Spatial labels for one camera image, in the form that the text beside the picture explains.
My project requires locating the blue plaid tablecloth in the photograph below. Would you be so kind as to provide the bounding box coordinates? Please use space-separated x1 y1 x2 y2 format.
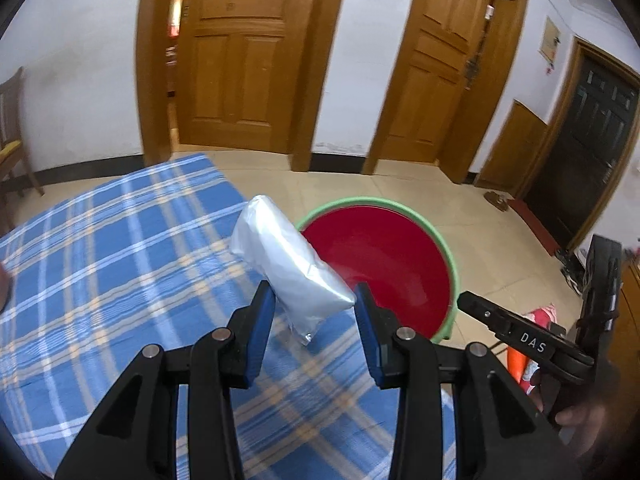
0 152 458 480

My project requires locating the black cable bundle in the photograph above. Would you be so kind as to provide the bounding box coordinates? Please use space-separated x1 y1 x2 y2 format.
557 250 588 296

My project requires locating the red floor mat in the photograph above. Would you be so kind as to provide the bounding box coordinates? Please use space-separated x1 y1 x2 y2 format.
507 199 563 257

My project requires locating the wall poster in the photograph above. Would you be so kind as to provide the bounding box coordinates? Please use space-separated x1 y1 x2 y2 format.
537 16 562 63

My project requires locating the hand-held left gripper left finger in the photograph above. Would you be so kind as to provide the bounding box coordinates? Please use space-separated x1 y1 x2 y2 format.
54 281 277 480

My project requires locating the open wooden panel door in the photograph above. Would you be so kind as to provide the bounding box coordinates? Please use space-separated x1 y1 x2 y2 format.
136 0 351 173

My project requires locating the wooden chair with yellow cushion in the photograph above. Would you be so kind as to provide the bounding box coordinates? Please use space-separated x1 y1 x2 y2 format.
0 66 46 233

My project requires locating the dark metal door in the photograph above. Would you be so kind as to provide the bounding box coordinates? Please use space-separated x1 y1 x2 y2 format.
515 37 640 256

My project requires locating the red bin with green rim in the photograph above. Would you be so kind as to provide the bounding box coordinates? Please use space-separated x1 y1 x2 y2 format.
294 196 460 345

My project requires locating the person's right hand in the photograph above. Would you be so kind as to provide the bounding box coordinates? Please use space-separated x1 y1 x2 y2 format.
555 360 640 458

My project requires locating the orange cone-shaped object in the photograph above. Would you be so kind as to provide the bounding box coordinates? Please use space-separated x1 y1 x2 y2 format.
507 347 531 386

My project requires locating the brown round apple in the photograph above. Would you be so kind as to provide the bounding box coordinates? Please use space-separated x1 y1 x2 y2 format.
0 265 15 311

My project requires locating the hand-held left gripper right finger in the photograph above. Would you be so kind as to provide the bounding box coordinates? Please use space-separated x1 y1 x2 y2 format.
354 282 583 480

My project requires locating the silver foil pouch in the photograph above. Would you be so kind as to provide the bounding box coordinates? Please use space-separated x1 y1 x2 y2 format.
230 195 357 347

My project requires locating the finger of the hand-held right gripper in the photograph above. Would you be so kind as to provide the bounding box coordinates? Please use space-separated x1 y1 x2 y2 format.
457 290 568 378

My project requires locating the closed wooden panel door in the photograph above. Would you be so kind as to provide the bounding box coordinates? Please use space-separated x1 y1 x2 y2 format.
362 0 531 185

